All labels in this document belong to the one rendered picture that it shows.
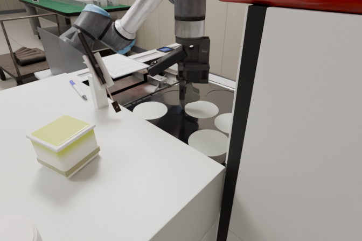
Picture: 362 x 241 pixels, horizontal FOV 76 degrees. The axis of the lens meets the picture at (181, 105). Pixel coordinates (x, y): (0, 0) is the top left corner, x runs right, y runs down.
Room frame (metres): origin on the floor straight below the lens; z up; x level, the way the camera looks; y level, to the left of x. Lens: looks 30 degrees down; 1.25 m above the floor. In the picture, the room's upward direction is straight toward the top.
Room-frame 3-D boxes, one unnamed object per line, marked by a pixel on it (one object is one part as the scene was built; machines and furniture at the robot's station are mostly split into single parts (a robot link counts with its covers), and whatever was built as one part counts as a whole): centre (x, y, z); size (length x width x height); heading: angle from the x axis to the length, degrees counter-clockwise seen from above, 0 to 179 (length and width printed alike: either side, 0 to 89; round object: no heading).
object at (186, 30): (0.59, -0.02, 1.13); 0.08 x 0.08 x 0.05
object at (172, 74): (0.87, 0.04, 0.89); 0.08 x 0.03 x 0.03; 47
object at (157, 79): (0.81, 0.09, 0.89); 0.08 x 0.03 x 0.03; 47
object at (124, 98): (0.75, 0.14, 0.87); 0.36 x 0.08 x 0.03; 137
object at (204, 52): (0.59, -0.03, 1.05); 0.09 x 0.08 x 0.12; 90
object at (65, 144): (0.30, 0.19, 1.00); 0.07 x 0.07 x 0.07; 62
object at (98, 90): (0.48, 0.19, 1.03); 0.06 x 0.04 x 0.13; 47
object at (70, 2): (4.39, 1.98, 0.47); 2.58 x 1.01 x 0.93; 44
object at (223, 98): (0.59, -0.06, 0.90); 0.34 x 0.34 x 0.01; 47
